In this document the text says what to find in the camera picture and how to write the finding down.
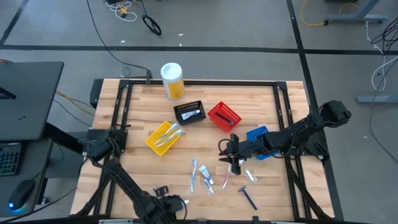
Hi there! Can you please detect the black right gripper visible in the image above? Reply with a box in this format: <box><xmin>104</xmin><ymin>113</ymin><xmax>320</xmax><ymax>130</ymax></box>
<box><xmin>219</xmin><ymin>134</ymin><xmax>267</xmax><ymax>175</ymax></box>

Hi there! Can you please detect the red wrapped toothbrush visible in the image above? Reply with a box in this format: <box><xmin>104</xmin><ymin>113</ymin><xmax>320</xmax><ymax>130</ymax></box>
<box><xmin>221</xmin><ymin>163</ymin><xmax>233</xmax><ymax>190</ymax></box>

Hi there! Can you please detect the blue wrapped toothbrush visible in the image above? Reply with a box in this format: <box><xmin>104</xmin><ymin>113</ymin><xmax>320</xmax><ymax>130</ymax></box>
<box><xmin>189</xmin><ymin>158</ymin><xmax>198</xmax><ymax>194</ymax></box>

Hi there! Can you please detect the blue plastic basket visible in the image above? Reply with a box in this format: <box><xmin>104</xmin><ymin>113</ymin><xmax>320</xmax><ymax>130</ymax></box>
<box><xmin>246</xmin><ymin>125</ymin><xmax>280</xmax><ymax>161</ymax></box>

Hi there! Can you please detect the red plastic basket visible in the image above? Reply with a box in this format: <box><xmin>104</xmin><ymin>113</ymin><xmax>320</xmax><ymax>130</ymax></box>
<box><xmin>207</xmin><ymin>101</ymin><xmax>243</xmax><ymax>134</ymax></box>

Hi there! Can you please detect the black plastic basket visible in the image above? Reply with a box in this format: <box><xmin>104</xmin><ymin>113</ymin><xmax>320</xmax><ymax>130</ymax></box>
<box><xmin>173</xmin><ymin>100</ymin><xmax>207</xmax><ymax>126</ymax></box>

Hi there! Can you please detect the yellow plastic basket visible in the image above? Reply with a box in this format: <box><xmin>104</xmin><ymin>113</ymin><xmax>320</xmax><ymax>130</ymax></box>
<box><xmin>145</xmin><ymin>121</ymin><xmax>185</xmax><ymax>156</ymax></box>

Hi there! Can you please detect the white yellow wipes canister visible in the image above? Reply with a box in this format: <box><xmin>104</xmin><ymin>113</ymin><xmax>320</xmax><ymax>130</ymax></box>
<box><xmin>160</xmin><ymin>62</ymin><xmax>185</xmax><ymax>101</ymax></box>

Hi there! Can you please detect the black computer mouse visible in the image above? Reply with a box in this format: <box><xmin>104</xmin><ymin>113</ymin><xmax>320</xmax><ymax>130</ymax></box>
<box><xmin>7</xmin><ymin>179</ymin><xmax>35</xmax><ymax>212</ymax></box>

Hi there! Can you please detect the grey desk leg foot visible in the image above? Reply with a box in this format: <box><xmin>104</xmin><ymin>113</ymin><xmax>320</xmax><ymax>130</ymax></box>
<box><xmin>356</xmin><ymin>95</ymin><xmax>398</xmax><ymax>104</ymax></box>
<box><xmin>323</xmin><ymin>0</ymin><xmax>389</xmax><ymax>26</ymax></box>

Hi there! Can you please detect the backlit black keyboard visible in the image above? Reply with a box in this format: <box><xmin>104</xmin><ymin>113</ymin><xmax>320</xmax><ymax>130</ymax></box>
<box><xmin>0</xmin><ymin>142</ymin><xmax>22</xmax><ymax>177</ymax></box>

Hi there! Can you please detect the black desk panel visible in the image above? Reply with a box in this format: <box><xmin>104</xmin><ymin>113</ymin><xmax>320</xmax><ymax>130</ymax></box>
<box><xmin>0</xmin><ymin>61</ymin><xmax>65</xmax><ymax>141</ymax></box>

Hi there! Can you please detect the black aluminium table frame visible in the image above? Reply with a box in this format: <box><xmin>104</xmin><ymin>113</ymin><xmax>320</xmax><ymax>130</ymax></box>
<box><xmin>70</xmin><ymin>78</ymin><xmax>336</xmax><ymax>224</ymax></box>

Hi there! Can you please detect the thin yellow cable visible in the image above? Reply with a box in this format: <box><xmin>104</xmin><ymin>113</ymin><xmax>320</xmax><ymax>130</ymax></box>
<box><xmin>55</xmin><ymin>89</ymin><xmax>96</xmax><ymax>116</ymax></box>

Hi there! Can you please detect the thin black floor cable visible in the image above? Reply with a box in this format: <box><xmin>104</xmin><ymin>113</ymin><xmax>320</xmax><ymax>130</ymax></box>
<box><xmin>369</xmin><ymin>57</ymin><xmax>398</xmax><ymax>164</ymax></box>

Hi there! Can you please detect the black coiled cable loop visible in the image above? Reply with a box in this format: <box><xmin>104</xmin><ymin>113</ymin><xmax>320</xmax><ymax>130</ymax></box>
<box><xmin>142</xmin><ymin>14</ymin><xmax>162</xmax><ymax>36</ymax></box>

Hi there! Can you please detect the yellow floor cable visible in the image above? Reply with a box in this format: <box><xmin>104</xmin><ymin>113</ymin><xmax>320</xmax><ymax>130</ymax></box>
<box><xmin>300</xmin><ymin>0</ymin><xmax>360</xmax><ymax>27</ymax></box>

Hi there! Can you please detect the long black floor cable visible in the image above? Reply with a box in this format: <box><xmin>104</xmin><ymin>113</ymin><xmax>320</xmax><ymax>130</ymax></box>
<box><xmin>86</xmin><ymin>0</ymin><xmax>153</xmax><ymax>85</ymax></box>

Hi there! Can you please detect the white floor cable bundle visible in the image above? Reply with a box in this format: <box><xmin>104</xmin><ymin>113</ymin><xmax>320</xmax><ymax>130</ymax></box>
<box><xmin>104</xmin><ymin>0</ymin><xmax>138</xmax><ymax>22</ymax></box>

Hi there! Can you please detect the black floor cable bundle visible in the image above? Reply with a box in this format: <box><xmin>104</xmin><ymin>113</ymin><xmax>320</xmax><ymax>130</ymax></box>
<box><xmin>369</xmin><ymin>17</ymin><xmax>398</xmax><ymax>57</ymax></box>

